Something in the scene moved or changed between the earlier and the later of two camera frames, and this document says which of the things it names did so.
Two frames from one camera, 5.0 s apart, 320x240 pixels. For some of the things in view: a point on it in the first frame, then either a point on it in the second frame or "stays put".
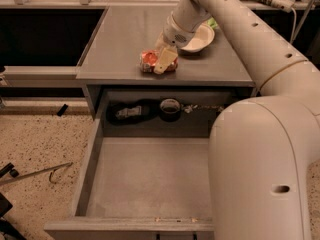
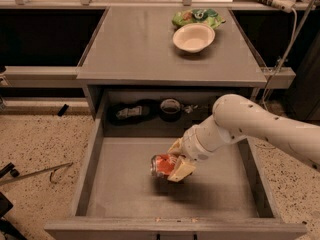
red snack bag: [158, 62] → [162, 164]
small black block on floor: [62, 110] stays put
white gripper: [175, 35] → [192, 146]
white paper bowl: [202, 38] stays put
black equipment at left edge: [5, 206] stays put
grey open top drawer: [148, 176] stays put
